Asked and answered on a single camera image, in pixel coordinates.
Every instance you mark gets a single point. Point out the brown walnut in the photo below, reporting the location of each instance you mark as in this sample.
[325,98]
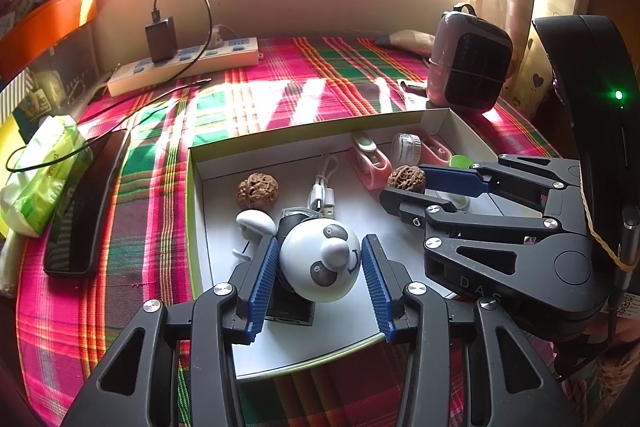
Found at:
[257,192]
[405,178]

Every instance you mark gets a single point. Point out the green label small carton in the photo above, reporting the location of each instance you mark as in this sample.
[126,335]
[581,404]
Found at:
[31,104]

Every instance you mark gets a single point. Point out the white plug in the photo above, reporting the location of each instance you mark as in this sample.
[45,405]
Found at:
[220,36]

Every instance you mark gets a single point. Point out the white panda toy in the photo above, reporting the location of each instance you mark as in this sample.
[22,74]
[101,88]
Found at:
[310,272]

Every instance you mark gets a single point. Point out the orange tray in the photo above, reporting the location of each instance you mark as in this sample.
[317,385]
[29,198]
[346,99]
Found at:
[45,22]

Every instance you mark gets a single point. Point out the black rectangular gadget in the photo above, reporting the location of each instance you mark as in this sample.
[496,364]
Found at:
[290,307]

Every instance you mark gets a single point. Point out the pink clip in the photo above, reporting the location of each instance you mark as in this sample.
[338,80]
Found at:
[372,172]

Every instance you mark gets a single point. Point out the white mushroom-shaped hook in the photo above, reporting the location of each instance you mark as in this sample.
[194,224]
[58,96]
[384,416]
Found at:
[255,222]

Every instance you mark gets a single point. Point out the green tissue pack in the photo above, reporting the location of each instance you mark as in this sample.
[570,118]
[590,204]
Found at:
[45,167]

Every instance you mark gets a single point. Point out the white power strip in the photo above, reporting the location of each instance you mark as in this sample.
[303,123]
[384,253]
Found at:
[235,52]

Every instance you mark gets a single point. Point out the black charger adapter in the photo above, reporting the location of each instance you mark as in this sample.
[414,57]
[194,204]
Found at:
[162,39]

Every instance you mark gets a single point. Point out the beige pouch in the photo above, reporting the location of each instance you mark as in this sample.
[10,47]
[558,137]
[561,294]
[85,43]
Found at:
[410,39]

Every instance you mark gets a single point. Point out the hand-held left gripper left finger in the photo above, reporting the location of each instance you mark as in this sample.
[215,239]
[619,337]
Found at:
[260,287]

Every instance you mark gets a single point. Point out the green cardboard box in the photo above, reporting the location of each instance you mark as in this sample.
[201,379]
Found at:
[215,207]

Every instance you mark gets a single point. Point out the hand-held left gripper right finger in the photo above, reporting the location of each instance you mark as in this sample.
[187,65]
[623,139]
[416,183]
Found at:
[377,287]

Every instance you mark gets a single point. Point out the white jar cap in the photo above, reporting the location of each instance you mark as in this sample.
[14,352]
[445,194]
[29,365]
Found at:
[407,148]

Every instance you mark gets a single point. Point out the black smartphone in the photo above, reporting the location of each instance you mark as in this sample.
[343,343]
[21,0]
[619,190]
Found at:
[75,217]

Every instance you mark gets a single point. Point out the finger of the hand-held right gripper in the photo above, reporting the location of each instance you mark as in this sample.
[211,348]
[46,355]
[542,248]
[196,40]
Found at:
[405,204]
[455,181]

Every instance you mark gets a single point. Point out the yellow cardboard box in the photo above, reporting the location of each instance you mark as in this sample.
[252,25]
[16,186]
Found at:
[7,129]

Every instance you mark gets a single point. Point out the pink and black heater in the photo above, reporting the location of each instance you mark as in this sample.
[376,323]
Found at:
[475,62]

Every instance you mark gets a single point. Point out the green-topped white cap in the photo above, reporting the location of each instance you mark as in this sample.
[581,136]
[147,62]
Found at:
[462,162]

